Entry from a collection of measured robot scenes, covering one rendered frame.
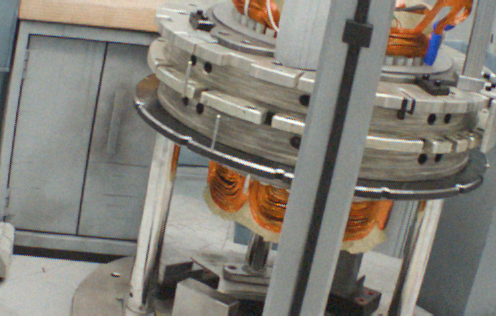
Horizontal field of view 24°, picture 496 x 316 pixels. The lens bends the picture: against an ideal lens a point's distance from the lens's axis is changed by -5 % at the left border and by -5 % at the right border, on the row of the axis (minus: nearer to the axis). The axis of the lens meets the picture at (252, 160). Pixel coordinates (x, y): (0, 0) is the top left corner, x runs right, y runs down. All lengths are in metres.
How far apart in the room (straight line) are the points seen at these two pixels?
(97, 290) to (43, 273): 0.09
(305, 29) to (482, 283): 0.47
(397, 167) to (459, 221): 0.34
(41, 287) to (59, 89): 0.20
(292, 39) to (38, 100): 0.37
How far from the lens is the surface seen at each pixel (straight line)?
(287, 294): 0.60
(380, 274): 1.43
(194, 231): 1.43
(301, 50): 0.95
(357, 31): 0.55
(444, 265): 1.33
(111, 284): 1.21
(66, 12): 1.20
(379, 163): 0.97
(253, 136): 0.96
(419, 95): 0.96
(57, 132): 1.25
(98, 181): 1.27
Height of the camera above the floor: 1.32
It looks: 18 degrees down
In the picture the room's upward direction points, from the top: 12 degrees clockwise
